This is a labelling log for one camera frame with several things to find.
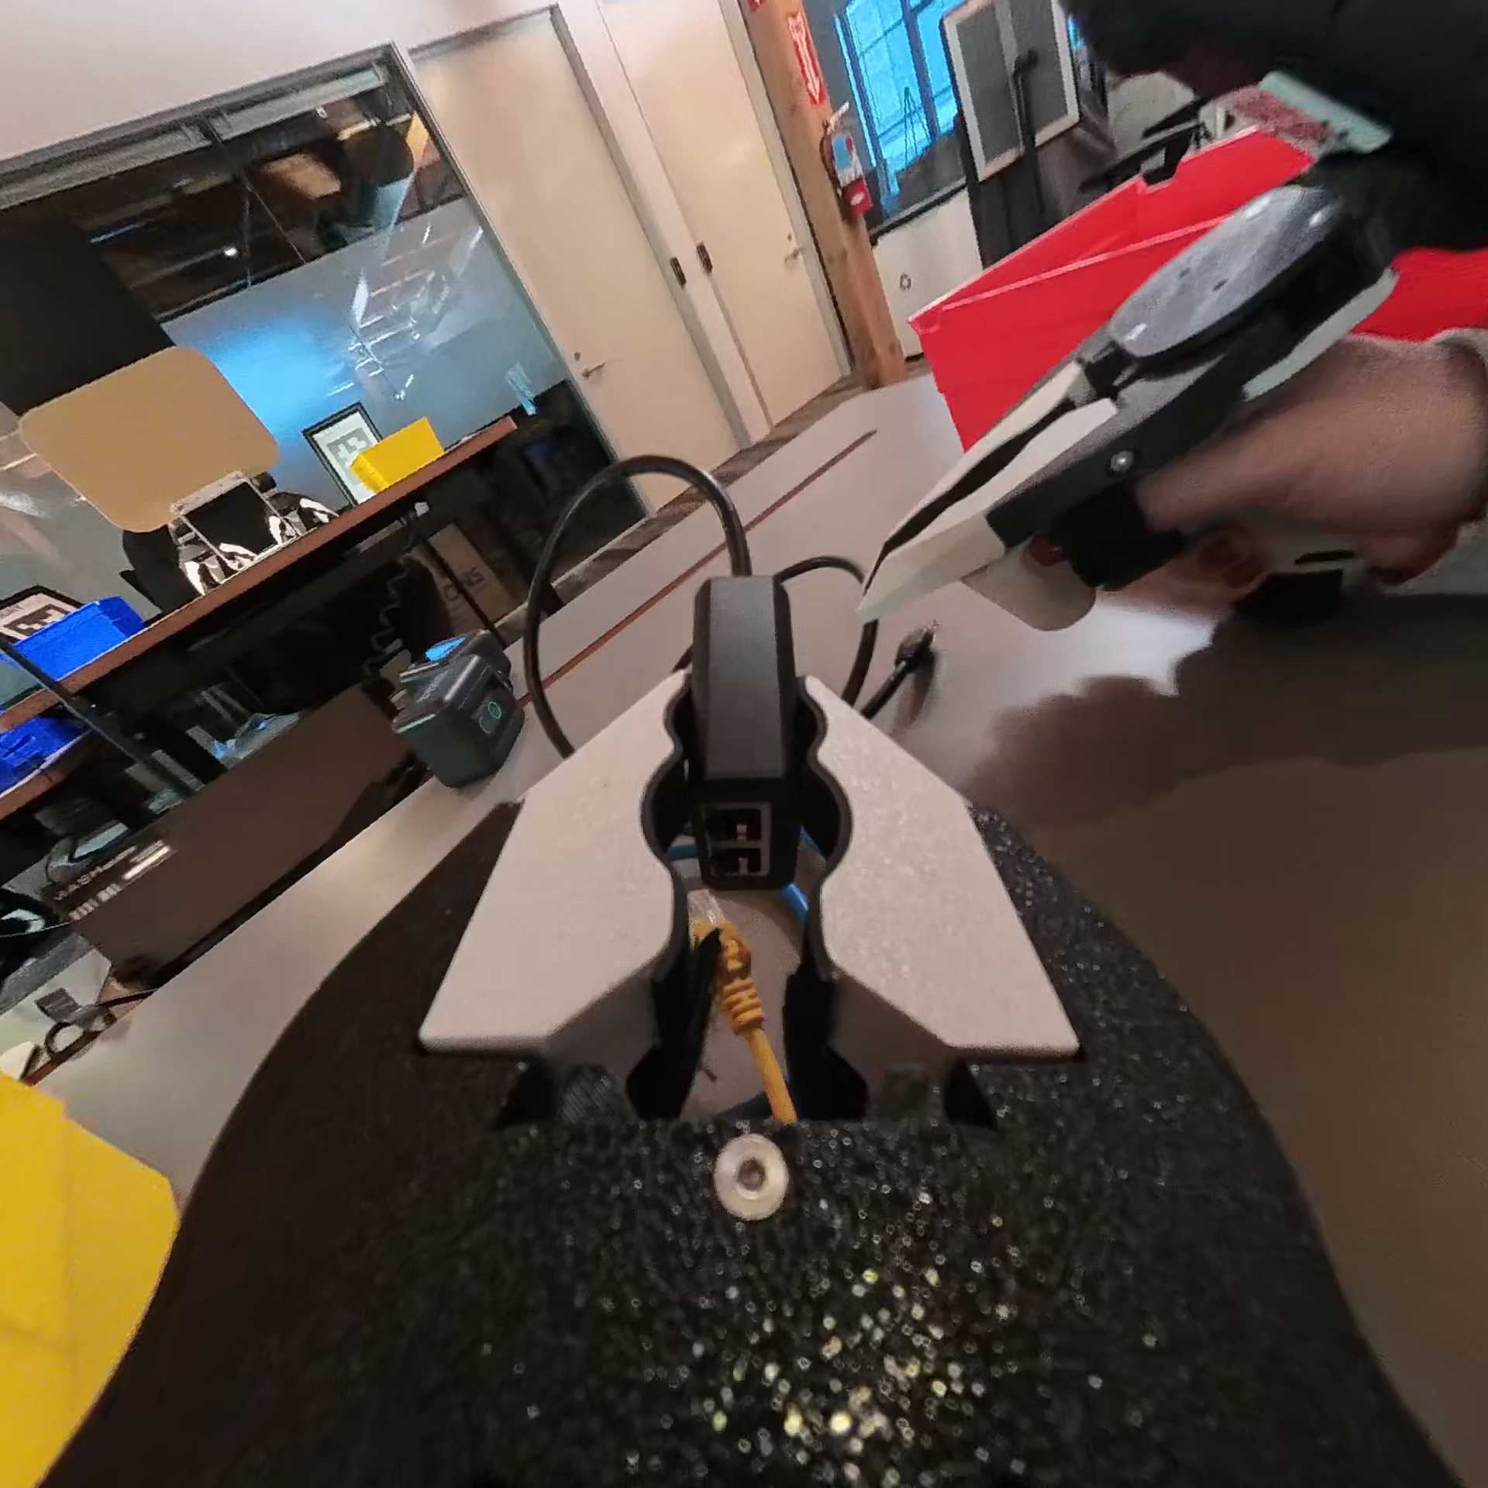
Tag whiteboard on stand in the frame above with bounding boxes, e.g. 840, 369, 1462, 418
943, 0, 1101, 181

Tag wooden post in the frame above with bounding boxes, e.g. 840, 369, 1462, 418
745, 0, 909, 388

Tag red plastic bin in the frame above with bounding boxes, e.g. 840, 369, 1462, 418
908, 128, 1488, 455

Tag tan panel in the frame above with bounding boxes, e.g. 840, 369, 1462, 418
18, 347, 281, 533

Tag wooden desk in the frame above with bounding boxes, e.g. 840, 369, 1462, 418
0, 416, 521, 746

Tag large yellow plastic bin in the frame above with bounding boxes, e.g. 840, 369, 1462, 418
0, 1070, 181, 1488

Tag printed marker tag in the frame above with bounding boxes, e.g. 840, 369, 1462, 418
0, 588, 84, 647

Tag dark cardboard box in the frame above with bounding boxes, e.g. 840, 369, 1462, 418
41, 684, 422, 980

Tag black adapter cable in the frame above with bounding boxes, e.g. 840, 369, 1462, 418
523, 457, 938, 756

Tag black ethernet adapter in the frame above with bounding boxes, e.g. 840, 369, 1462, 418
692, 572, 805, 891

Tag framed printed marker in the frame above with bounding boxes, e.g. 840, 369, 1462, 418
305, 402, 383, 503

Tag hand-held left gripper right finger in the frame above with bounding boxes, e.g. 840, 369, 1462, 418
787, 677, 1083, 1120

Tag person's right hand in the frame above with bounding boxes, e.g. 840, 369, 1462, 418
1134, 331, 1488, 588

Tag red fire extinguisher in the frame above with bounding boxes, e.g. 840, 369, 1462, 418
824, 110, 874, 223

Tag small yellow bin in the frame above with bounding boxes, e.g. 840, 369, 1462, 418
350, 418, 447, 491

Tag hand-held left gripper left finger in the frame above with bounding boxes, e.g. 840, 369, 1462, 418
419, 675, 715, 1120

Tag blue plastic bin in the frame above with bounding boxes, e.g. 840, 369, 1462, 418
0, 714, 89, 774
0, 595, 151, 700

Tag white door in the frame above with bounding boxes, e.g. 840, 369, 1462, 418
599, 0, 856, 425
413, 9, 746, 466

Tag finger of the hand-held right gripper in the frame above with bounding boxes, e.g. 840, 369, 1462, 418
858, 508, 1101, 632
881, 363, 1120, 565

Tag dark power bank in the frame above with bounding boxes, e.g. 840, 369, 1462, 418
392, 631, 529, 790

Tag yellow ethernet cable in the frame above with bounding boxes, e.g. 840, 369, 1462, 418
688, 912, 801, 1127

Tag black coiled cord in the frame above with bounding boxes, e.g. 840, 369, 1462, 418
371, 546, 412, 687

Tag brown printed cardboard box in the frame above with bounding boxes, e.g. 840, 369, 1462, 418
424, 523, 525, 634

